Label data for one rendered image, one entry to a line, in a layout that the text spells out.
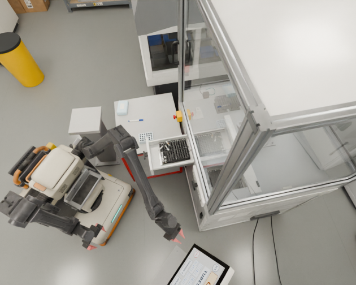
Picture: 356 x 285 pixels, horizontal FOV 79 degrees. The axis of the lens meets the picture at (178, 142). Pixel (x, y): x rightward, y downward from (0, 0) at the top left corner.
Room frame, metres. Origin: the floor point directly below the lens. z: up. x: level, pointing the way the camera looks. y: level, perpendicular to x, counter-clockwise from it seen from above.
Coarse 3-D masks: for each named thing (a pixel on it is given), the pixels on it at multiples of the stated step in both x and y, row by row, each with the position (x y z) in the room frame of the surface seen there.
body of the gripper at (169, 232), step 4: (180, 224) 0.18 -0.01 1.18; (164, 228) 0.16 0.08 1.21; (168, 228) 0.16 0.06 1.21; (172, 228) 0.16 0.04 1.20; (176, 228) 0.16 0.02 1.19; (168, 232) 0.14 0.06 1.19; (172, 232) 0.14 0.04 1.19; (164, 236) 0.13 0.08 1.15; (168, 236) 0.12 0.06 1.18; (168, 240) 0.10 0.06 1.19
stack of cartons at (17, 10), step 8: (8, 0) 4.29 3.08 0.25; (16, 0) 4.31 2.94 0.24; (24, 0) 4.33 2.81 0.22; (32, 0) 4.35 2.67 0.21; (40, 0) 4.36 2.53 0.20; (48, 0) 4.62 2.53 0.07; (16, 8) 4.30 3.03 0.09; (24, 8) 4.32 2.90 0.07; (32, 8) 4.34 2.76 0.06; (40, 8) 4.35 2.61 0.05
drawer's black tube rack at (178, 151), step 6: (162, 144) 0.86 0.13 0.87; (174, 144) 0.85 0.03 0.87; (180, 144) 0.83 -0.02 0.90; (186, 144) 0.83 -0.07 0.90; (168, 150) 0.78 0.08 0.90; (174, 150) 0.78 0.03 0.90; (180, 150) 0.78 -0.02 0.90; (186, 150) 0.78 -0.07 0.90; (168, 156) 0.73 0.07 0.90; (174, 156) 0.75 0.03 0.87; (180, 156) 0.73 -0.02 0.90; (186, 156) 0.73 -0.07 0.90; (168, 162) 0.69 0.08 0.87
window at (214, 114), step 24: (192, 0) 1.01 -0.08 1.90; (192, 24) 0.99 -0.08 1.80; (192, 48) 0.97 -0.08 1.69; (192, 72) 0.94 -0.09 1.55; (216, 72) 0.62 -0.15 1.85; (192, 96) 0.91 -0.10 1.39; (216, 96) 0.57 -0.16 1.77; (192, 120) 0.86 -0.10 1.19; (216, 120) 0.53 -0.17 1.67; (240, 120) 0.38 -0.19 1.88; (216, 144) 0.47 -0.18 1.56; (216, 168) 0.41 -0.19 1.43
